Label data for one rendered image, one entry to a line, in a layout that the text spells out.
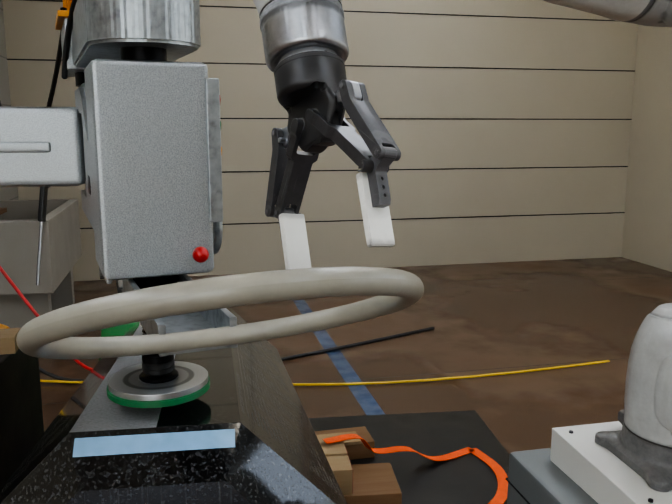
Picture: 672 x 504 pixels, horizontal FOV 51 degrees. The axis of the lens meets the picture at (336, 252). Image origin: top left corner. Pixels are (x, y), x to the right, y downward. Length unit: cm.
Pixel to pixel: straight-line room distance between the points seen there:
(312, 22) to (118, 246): 80
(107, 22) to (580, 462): 116
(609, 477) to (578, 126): 674
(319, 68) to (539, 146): 697
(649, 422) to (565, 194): 664
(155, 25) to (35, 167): 84
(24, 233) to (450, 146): 427
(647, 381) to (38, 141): 163
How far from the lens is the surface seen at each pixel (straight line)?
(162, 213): 142
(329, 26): 74
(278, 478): 151
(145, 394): 151
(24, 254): 466
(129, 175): 140
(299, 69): 72
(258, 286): 65
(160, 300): 66
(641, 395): 127
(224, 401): 159
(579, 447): 136
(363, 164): 64
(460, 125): 727
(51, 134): 210
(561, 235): 789
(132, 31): 139
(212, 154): 142
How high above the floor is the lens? 142
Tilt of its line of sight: 10 degrees down
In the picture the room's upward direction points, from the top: straight up
